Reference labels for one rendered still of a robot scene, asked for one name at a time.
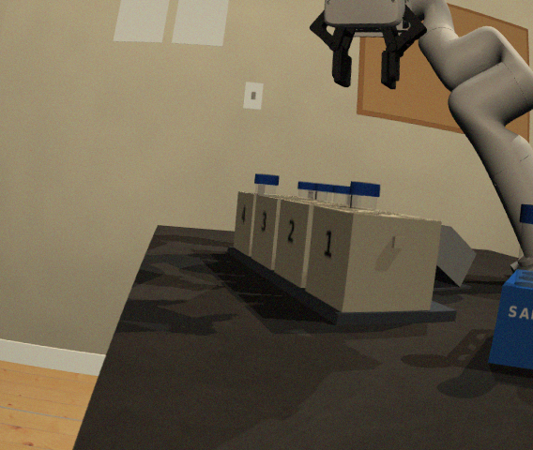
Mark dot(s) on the blue tube rack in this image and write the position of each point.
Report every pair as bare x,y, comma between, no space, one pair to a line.
513,337

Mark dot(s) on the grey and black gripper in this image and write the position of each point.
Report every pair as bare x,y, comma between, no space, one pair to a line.
393,16

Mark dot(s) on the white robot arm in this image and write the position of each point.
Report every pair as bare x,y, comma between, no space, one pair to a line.
484,104

